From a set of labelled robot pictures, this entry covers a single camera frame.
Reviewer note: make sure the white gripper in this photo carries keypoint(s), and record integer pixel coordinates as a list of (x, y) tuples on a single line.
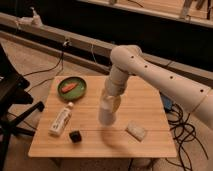
[(115, 85)]

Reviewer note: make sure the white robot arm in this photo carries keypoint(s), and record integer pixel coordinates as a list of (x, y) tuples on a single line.
[(194, 97)]

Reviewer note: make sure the black eraser cube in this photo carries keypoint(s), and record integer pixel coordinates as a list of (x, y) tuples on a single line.
[(75, 136)]

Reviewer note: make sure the green plate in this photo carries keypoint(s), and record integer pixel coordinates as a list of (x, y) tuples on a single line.
[(75, 93)]

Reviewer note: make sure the blue box under table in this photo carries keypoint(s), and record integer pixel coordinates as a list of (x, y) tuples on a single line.
[(167, 103)]

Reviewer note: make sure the orange carrot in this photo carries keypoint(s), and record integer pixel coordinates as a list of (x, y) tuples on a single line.
[(69, 87)]

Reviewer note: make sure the wooden table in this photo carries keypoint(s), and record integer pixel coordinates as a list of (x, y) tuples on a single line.
[(141, 104)]

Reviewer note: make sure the white tube with cap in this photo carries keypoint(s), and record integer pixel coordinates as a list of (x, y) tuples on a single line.
[(61, 120)]

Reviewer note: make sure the black office chair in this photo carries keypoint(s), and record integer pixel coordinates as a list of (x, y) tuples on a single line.
[(12, 91)]

